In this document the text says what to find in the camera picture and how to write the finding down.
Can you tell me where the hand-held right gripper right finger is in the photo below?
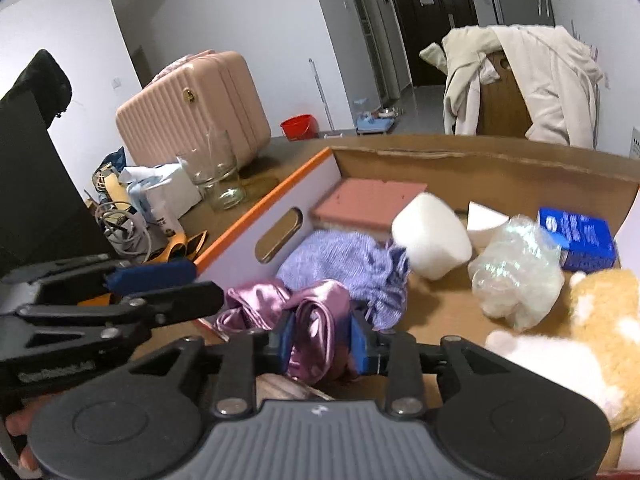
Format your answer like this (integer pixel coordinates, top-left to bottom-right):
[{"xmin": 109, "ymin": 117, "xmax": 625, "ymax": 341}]
[{"xmin": 350, "ymin": 310, "xmax": 521, "ymax": 418}]

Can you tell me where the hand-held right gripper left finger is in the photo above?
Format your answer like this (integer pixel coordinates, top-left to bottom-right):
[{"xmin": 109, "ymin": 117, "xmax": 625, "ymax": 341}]
[{"xmin": 120, "ymin": 312, "xmax": 298, "ymax": 418}]

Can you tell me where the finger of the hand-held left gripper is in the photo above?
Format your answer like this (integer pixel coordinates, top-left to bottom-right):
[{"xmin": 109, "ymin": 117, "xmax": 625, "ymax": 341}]
[
  {"xmin": 0, "ymin": 254, "xmax": 197, "ymax": 311},
  {"xmin": 0, "ymin": 281, "xmax": 224, "ymax": 361}
]

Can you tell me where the pink satin cloth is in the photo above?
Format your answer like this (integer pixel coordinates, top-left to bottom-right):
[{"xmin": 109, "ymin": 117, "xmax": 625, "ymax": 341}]
[{"xmin": 215, "ymin": 280, "xmax": 361, "ymax": 383}]

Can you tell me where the purple knit drawstring pouch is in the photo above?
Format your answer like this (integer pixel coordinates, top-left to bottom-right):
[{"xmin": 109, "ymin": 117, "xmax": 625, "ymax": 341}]
[{"xmin": 276, "ymin": 231, "xmax": 412, "ymax": 332}]

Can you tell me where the white foam cylinder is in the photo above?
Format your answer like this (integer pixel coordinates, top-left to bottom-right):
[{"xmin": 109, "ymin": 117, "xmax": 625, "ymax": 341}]
[{"xmin": 391, "ymin": 192, "xmax": 473, "ymax": 281}]

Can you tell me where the clear plastic bag of cotton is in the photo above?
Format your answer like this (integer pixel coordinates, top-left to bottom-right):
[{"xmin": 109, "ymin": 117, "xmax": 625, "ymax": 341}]
[{"xmin": 467, "ymin": 214, "xmax": 566, "ymax": 332}]

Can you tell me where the red cardboard box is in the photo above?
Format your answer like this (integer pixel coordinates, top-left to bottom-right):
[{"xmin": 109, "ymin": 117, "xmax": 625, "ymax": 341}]
[{"xmin": 192, "ymin": 146, "xmax": 640, "ymax": 480}]

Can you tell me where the orange and white plush toy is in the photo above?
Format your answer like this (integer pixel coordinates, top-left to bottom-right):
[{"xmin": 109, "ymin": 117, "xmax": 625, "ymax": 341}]
[{"xmin": 484, "ymin": 267, "xmax": 640, "ymax": 433}]

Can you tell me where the blue paper box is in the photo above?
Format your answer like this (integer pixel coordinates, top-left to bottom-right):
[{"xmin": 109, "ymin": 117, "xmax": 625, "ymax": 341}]
[{"xmin": 537, "ymin": 206, "xmax": 618, "ymax": 273}]

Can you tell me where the person's left hand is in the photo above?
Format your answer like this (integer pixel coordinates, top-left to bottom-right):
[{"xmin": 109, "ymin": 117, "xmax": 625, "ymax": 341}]
[{"xmin": 4, "ymin": 394, "xmax": 45, "ymax": 470}]

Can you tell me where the white spray bottle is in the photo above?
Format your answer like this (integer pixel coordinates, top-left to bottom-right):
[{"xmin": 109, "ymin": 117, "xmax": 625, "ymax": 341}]
[{"xmin": 145, "ymin": 187, "xmax": 184, "ymax": 239}]

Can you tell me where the beige handheld device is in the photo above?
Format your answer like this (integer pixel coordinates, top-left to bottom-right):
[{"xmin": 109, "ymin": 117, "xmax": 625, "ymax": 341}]
[{"xmin": 92, "ymin": 162, "xmax": 133, "ymax": 216}]

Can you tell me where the round clear glass jar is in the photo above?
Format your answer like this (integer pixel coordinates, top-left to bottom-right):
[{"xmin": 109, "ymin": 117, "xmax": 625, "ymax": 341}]
[{"xmin": 207, "ymin": 167, "xmax": 249, "ymax": 212}]

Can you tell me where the tall clear glass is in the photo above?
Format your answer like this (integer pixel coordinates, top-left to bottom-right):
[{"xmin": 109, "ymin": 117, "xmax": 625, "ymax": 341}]
[{"xmin": 175, "ymin": 130, "xmax": 238, "ymax": 186}]

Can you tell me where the black paper bag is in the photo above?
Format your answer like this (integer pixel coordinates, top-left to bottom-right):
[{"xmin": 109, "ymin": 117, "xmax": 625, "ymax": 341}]
[{"xmin": 0, "ymin": 90, "xmax": 113, "ymax": 271}]

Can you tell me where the pink brick block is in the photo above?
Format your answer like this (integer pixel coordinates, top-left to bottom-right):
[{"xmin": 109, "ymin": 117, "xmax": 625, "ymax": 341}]
[{"xmin": 312, "ymin": 177, "xmax": 428, "ymax": 233}]

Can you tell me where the pink ribbed suitcase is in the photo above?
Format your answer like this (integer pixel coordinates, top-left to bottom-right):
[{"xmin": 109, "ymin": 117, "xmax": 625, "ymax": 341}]
[{"xmin": 116, "ymin": 50, "xmax": 273, "ymax": 171}]

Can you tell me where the lavender ribbed suitcase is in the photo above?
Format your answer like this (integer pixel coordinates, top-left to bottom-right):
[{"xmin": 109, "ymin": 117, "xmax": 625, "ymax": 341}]
[{"xmin": 147, "ymin": 50, "xmax": 216, "ymax": 88}]

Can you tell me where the red bucket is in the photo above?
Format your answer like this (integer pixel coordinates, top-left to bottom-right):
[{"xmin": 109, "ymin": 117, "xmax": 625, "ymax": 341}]
[{"xmin": 280, "ymin": 114, "xmax": 318, "ymax": 140}]

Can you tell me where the black cloth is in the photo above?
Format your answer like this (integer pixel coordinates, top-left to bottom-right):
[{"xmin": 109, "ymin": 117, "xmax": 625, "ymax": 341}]
[{"xmin": 10, "ymin": 49, "xmax": 73, "ymax": 126}]

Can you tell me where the pet feeding tray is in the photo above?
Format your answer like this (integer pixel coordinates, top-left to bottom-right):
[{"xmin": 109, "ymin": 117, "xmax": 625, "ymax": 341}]
[{"xmin": 356, "ymin": 105, "xmax": 401, "ymax": 134}]

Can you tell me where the white mop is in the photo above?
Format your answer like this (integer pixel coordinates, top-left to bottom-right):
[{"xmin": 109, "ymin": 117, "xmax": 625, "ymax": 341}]
[{"xmin": 307, "ymin": 57, "xmax": 343, "ymax": 139}]

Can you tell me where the wooden chair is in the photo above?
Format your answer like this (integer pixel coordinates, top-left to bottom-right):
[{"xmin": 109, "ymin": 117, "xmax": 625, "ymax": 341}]
[{"xmin": 477, "ymin": 52, "xmax": 533, "ymax": 137}]

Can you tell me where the beige garment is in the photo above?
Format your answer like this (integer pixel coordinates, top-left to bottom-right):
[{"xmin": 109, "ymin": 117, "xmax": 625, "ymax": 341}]
[{"xmin": 419, "ymin": 27, "xmax": 506, "ymax": 136}]

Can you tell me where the grey interior door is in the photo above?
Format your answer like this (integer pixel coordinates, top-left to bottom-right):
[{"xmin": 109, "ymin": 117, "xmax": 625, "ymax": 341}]
[{"xmin": 345, "ymin": 0, "xmax": 401, "ymax": 103}]

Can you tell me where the dark entrance door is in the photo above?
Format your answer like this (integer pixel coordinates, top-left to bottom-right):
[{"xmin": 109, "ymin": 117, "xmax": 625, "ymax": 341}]
[{"xmin": 382, "ymin": 0, "xmax": 478, "ymax": 88}]

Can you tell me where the white hooded jacket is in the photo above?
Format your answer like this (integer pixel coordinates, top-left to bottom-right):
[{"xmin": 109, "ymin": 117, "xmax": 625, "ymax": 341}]
[{"xmin": 492, "ymin": 24, "xmax": 606, "ymax": 150}]

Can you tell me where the orange strap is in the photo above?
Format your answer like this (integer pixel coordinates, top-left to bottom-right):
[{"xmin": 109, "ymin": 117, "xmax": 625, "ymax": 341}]
[{"xmin": 77, "ymin": 230, "xmax": 208, "ymax": 308}]

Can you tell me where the white cable bundle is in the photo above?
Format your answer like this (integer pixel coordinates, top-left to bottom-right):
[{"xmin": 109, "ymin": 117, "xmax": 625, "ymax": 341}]
[{"xmin": 95, "ymin": 200, "xmax": 152, "ymax": 264}]

